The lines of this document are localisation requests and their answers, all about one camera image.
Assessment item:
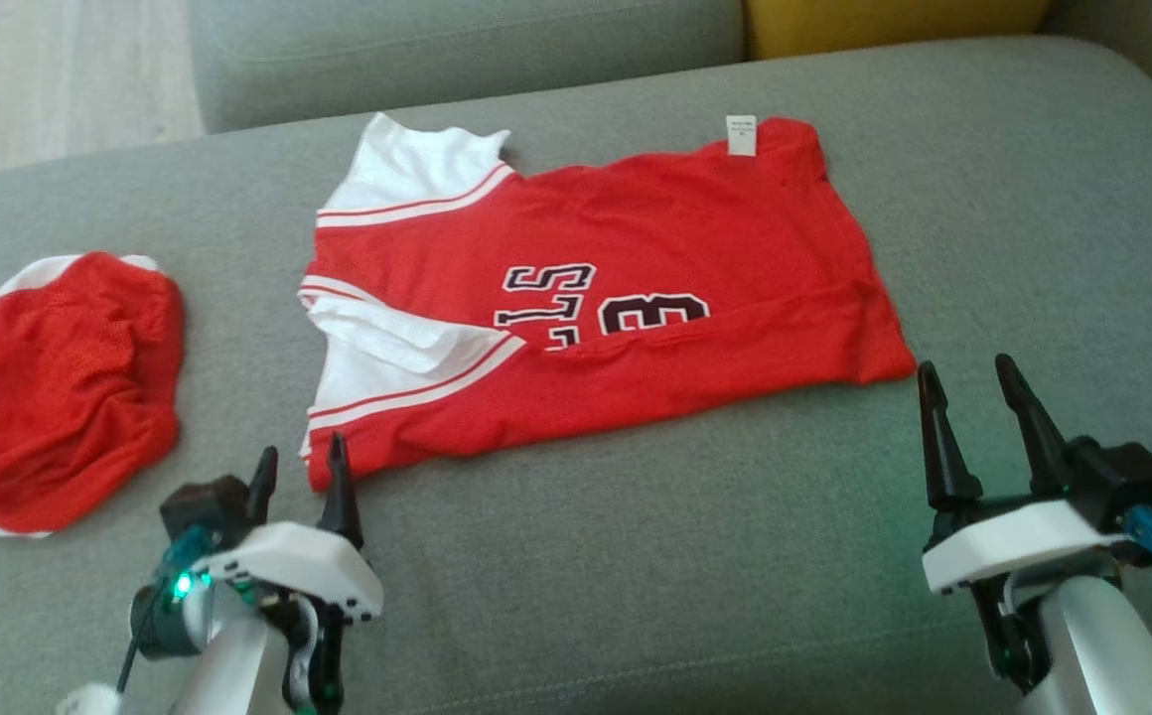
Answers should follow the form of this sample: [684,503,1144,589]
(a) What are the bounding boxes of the red mesh shorts white trim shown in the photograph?
[0,251,187,540]

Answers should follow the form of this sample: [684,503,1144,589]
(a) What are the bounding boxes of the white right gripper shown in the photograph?
[916,353,1131,597]

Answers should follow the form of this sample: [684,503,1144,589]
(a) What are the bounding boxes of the left camera cable teal plug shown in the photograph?
[116,524,216,696]

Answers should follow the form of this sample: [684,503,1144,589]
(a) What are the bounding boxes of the red basketball jersey white sleeves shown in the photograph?
[298,111,920,494]

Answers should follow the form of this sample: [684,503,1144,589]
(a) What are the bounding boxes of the large grey sofa seat cushion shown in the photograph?
[187,0,748,136]

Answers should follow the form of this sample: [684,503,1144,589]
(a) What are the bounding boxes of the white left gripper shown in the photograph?
[191,431,386,625]

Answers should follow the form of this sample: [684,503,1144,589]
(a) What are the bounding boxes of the large yellow sofa back cushion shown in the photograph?
[743,0,1056,63]

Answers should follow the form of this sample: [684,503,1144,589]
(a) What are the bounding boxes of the grey and yellow sofa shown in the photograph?
[0,37,1152,715]

